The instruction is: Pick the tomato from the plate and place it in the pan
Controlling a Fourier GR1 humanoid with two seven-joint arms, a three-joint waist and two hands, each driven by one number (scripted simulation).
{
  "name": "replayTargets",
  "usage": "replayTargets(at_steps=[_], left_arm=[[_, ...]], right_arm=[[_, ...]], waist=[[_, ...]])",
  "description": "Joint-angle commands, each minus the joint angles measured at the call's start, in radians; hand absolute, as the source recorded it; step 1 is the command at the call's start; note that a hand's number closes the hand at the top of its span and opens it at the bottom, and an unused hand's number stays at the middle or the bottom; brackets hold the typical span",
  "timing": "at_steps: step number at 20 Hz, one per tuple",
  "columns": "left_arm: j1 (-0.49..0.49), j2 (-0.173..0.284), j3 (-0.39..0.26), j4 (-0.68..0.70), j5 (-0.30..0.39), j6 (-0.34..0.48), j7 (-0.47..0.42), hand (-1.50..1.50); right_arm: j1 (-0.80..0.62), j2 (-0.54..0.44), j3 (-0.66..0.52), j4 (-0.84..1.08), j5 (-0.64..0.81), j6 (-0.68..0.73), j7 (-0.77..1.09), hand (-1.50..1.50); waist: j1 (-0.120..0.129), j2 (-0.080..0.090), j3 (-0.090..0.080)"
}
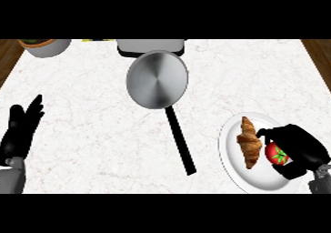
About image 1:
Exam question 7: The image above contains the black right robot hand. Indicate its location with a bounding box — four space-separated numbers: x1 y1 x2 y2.
255 123 331 180

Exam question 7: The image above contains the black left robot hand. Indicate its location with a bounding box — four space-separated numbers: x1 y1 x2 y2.
0 94 45 167

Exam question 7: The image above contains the red tomato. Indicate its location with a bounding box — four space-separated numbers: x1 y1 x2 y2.
264 141 292 167

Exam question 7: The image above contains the white plate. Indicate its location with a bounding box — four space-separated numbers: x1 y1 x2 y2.
218 112 295 195

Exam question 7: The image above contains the brown croissant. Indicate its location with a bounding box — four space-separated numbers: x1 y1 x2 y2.
234 116 262 170

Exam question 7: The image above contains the white plant pot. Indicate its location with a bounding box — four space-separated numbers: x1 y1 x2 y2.
16 39 72 59

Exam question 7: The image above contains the grey and black appliance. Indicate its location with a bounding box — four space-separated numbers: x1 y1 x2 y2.
115 39 187 59

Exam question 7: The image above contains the silver pan with black handle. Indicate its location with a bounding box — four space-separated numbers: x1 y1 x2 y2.
125 50 197 177

